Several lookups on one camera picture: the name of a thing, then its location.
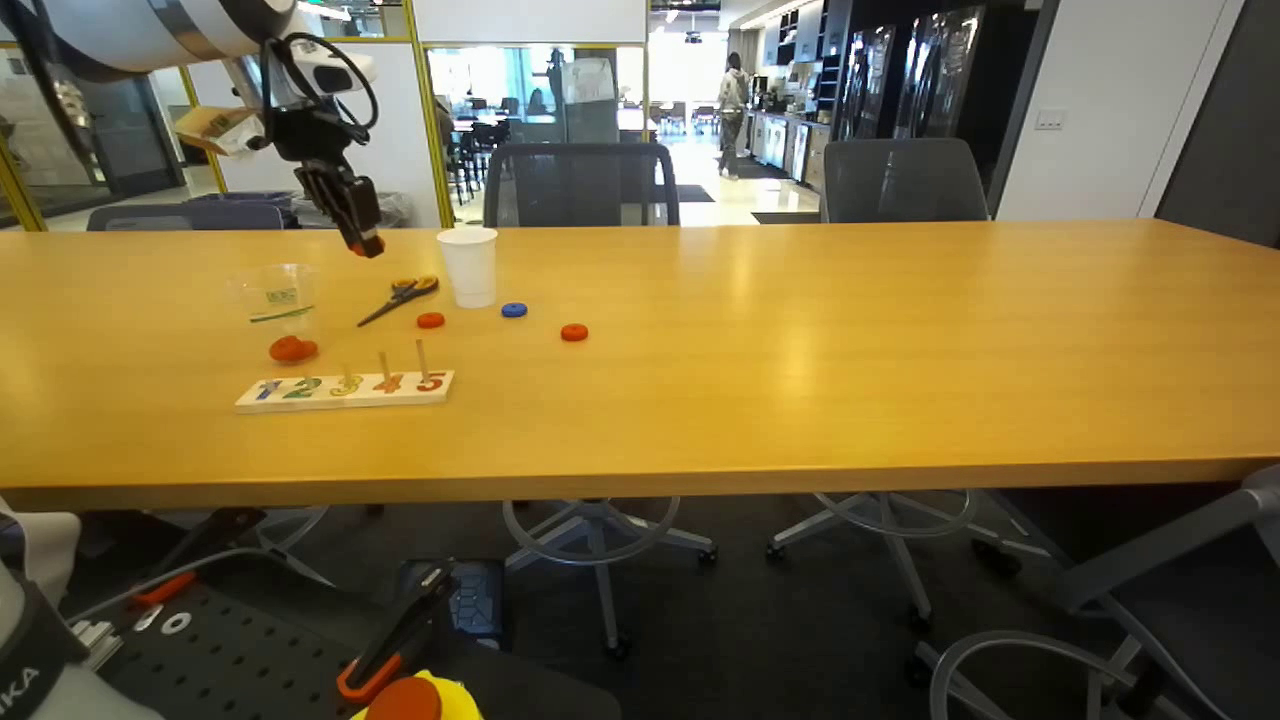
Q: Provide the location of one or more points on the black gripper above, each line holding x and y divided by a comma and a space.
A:
313, 142

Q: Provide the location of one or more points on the orange disc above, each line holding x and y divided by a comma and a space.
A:
370, 250
428, 323
307, 348
574, 332
284, 348

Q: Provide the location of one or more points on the clear plastic cup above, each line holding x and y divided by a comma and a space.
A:
279, 302

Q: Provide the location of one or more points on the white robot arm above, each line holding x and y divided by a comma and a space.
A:
313, 101

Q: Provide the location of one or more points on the white paper cup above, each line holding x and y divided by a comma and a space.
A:
469, 266

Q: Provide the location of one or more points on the blue disc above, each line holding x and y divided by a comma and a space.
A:
514, 308

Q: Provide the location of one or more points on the wooden number peg board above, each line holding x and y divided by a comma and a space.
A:
348, 390

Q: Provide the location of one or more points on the grey mesh office chair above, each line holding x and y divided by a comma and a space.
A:
589, 186

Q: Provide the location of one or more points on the orange black tool on floor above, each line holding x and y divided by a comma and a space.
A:
401, 640

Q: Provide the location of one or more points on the red yellow emergency stop button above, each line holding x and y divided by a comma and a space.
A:
423, 699

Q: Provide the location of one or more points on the grey office chair right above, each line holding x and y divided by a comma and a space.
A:
882, 183

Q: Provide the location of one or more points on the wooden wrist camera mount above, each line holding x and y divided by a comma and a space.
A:
218, 128

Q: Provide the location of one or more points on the grey chair near camera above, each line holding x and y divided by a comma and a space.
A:
1185, 574

